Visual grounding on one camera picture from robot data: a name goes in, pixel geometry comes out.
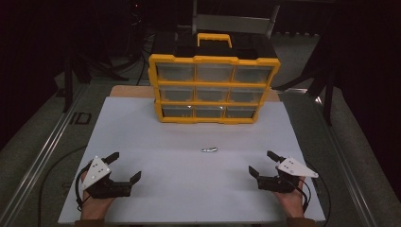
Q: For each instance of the white foam board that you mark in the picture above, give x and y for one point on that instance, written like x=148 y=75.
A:
x=189 y=176

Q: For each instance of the black stand legs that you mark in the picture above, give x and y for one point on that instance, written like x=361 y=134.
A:
x=327 y=94
x=67 y=82

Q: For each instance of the person's left hand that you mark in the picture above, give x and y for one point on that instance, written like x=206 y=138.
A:
x=94 y=208

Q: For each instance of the aluminium floor rail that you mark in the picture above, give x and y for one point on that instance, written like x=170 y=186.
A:
x=38 y=164
x=346 y=170

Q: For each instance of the person's right hand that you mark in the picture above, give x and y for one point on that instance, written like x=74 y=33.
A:
x=291 y=203

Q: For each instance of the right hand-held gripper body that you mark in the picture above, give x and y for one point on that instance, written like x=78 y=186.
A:
x=291 y=171

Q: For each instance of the clear pull-out drawer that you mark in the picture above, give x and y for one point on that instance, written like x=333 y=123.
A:
x=253 y=74

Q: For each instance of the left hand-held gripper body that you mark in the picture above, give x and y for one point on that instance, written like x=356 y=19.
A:
x=97 y=171

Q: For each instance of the yellow black drawer organizer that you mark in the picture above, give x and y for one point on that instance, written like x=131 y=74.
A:
x=214 y=53

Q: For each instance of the clear plastic bin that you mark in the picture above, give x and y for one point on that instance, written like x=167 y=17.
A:
x=176 y=72

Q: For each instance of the grey metal stand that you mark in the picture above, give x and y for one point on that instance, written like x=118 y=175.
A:
x=233 y=22

